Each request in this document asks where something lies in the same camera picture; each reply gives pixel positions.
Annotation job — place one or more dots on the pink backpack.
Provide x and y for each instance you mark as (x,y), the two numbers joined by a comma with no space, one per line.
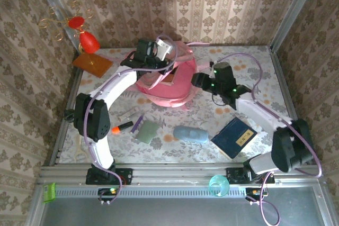
(172,88)

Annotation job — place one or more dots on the blue fabric glasses case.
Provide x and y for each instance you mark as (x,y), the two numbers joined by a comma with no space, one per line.
(190,134)

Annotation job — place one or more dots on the white pen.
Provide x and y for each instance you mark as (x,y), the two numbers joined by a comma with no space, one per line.
(128,113)

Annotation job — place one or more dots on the dark blue book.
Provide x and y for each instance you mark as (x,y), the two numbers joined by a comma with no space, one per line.
(234,137)

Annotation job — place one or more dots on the purple pen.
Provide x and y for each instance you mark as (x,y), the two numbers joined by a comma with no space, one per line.
(137,124)

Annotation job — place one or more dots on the green pouch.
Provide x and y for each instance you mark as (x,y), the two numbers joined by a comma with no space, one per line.
(147,132)

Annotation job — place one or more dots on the black marker orange cap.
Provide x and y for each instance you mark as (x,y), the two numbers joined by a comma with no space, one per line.
(116,130)

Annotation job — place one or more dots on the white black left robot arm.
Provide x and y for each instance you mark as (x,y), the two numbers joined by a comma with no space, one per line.
(92,117)

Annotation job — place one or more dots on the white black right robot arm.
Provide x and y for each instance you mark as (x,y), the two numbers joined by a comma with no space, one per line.
(288,146)

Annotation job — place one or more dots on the floral table cloth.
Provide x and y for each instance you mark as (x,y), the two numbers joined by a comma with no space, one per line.
(196,155)

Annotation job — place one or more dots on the black round knob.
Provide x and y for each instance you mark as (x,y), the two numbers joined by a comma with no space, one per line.
(69,115)

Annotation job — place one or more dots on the teal plastic cup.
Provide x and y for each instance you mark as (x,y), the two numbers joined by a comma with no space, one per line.
(225,186)

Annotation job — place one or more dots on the black controller board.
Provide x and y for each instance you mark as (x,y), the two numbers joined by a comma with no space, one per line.
(255,193)
(108,193)

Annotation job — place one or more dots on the grey metal sheet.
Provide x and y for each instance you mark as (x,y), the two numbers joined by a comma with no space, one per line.
(172,212)

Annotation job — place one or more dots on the green clip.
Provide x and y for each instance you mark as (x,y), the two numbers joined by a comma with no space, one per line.
(49,193)

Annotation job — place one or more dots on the aluminium table side rail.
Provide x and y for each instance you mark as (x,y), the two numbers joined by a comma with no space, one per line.
(59,144)
(282,77)

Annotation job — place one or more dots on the aluminium slotted frame rail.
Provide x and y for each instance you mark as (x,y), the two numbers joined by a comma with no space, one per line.
(172,175)

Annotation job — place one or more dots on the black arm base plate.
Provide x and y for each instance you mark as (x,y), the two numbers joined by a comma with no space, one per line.
(234,175)
(124,175)

